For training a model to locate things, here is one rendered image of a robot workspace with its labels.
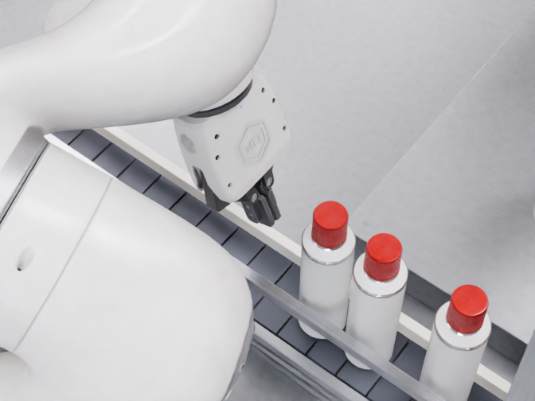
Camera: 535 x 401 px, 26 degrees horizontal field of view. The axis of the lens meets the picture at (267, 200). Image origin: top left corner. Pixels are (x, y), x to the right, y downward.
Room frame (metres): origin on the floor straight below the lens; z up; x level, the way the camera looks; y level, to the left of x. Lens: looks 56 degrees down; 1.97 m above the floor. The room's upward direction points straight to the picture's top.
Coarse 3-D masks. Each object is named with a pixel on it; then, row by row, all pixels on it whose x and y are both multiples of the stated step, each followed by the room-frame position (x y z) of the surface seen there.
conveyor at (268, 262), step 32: (96, 160) 0.79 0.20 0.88; (128, 160) 0.79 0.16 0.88; (160, 192) 0.75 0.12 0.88; (192, 224) 0.70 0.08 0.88; (224, 224) 0.70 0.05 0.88; (256, 256) 0.66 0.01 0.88; (288, 288) 0.62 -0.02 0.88; (256, 320) 0.58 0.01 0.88; (288, 320) 0.58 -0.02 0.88; (320, 352) 0.54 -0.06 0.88; (416, 352) 0.54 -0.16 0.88; (352, 384) 0.51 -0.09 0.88; (384, 384) 0.51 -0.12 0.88
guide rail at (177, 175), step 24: (120, 144) 0.80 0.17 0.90; (144, 144) 0.79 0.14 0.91; (168, 168) 0.75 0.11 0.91; (192, 192) 0.73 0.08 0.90; (240, 216) 0.69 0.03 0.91; (264, 240) 0.67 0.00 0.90; (288, 240) 0.66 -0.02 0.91; (408, 336) 0.55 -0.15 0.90; (480, 384) 0.50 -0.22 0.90; (504, 384) 0.49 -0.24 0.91
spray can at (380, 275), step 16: (368, 240) 0.55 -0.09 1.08; (384, 240) 0.55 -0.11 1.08; (368, 256) 0.54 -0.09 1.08; (384, 256) 0.54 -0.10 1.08; (400, 256) 0.54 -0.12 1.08; (368, 272) 0.54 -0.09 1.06; (384, 272) 0.53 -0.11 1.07; (400, 272) 0.54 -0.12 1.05; (352, 288) 0.54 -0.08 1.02; (368, 288) 0.53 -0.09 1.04; (384, 288) 0.53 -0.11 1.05; (400, 288) 0.53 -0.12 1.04; (352, 304) 0.54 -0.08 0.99; (368, 304) 0.52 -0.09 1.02; (384, 304) 0.52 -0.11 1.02; (400, 304) 0.53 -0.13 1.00; (352, 320) 0.53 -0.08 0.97; (368, 320) 0.52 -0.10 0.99; (384, 320) 0.52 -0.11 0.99; (352, 336) 0.53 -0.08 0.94; (368, 336) 0.52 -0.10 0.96; (384, 336) 0.52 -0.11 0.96; (384, 352) 0.52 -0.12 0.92; (368, 368) 0.52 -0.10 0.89
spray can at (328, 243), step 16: (320, 208) 0.59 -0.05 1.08; (336, 208) 0.59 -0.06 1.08; (320, 224) 0.57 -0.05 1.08; (336, 224) 0.57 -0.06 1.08; (304, 240) 0.58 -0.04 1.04; (320, 240) 0.57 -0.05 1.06; (336, 240) 0.57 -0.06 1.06; (352, 240) 0.58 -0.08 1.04; (304, 256) 0.57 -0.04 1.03; (320, 256) 0.56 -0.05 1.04; (336, 256) 0.56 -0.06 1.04; (352, 256) 0.57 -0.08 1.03; (304, 272) 0.57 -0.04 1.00; (320, 272) 0.56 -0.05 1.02; (336, 272) 0.56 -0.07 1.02; (304, 288) 0.57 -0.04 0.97; (320, 288) 0.56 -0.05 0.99; (336, 288) 0.56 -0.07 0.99; (304, 304) 0.57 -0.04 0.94; (320, 304) 0.56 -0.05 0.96; (336, 304) 0.56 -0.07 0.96; (336, 320) 0.56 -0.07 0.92; (320, 336) 0.56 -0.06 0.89
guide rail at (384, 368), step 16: (64, 144) 0.75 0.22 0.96; (112, 176) 0.71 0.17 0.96; (256, 288) 0.58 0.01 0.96; (272, 288) 0.57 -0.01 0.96; (288, 304) 0.56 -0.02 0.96; (304, 320) 0.54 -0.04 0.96; (320, 320) 0.54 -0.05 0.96; (336, 336) 0.52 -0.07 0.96; (352, 352) 0.50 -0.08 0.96; (368, 352) 0.50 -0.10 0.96; (384, 368) 0.48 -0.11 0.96; (400, 384) 0.47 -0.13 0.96; (416, 384) 0.47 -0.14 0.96; (432, 400) 0.45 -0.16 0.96
